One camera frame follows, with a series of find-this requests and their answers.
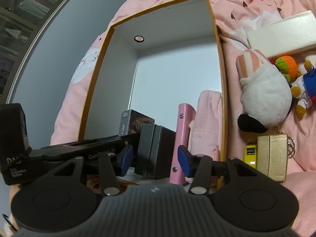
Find white rectangular box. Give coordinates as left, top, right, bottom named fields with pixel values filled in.
left=246, top=11, right=315, bottom=59

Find orange-edged white cardboard box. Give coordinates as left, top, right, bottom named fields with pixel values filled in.
left=78, top=0, right=228, bottom=160

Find brown raccoon plush blue hat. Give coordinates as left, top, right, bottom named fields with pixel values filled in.
left=290, top=60, right=315, bottom=118

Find yellow tape measure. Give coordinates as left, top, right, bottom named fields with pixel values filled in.
left=243, top=144, right=257, bottom=169

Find pink fabric pouch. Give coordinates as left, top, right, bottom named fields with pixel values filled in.
left=188, top=90, right=223, bottom=161

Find gold glitter box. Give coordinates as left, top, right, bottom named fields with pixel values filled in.
left=257, top=134, right=288, bottom=182

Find window frame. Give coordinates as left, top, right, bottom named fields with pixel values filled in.
left=1, top=0, right=65, bottom=103

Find pink case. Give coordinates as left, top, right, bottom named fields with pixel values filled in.
left=169, top=103, right=196, bottom=185

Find dark printed card box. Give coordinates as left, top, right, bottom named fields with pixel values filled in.
left=118, top=110, right=155, bottom=136

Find orange crochet carrot toy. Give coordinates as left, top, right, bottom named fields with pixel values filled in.
left=275, top=55, right=302, bottom=83

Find black small box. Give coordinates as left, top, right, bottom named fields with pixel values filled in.
left=134, top=124, right=176, bottom=179

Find person's left hand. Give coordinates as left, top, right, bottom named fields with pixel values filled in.
left=1, top=185, right=21, bottom=236

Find white round plush toy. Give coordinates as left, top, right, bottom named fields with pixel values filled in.
left=236, top=49, right=292, bottom=133

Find pink cloud-print bed duvet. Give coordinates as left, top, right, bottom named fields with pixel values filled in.
left=50, top=0, right=316, bottom=236

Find silver key ring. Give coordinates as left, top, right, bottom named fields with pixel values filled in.
left=275, top=125, right=296, bottom=158

